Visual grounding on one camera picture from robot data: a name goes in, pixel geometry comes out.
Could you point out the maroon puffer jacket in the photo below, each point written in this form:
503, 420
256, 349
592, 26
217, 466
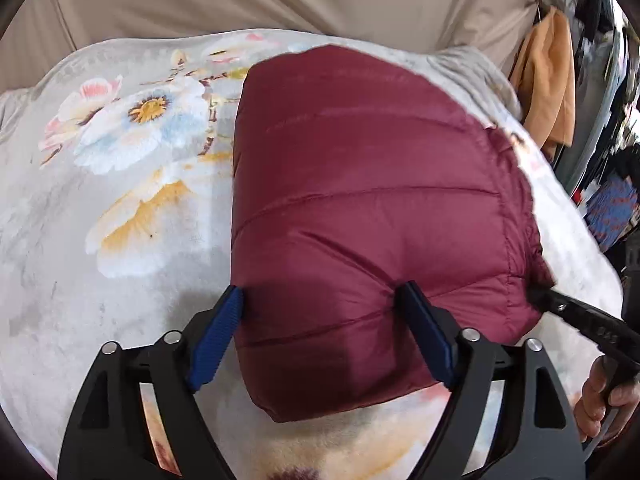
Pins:
375, 185

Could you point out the dark hanging clothes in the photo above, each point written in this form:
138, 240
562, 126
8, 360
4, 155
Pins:
600, 60

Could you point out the person's right hand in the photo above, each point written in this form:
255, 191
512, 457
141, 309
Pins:
592, 410

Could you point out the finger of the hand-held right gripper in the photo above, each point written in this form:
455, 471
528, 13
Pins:
580, 316

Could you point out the blue patterned cloth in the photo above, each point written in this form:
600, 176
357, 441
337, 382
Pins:
612, 215

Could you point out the floral printed blanket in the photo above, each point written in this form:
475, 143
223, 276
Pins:
100, 210

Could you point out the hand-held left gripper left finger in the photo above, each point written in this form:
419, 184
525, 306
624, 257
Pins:
220, 330

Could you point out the orange hanging cloth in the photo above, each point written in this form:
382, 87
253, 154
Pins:
550, 75

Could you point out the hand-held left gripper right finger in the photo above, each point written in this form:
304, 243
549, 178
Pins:
425, 327

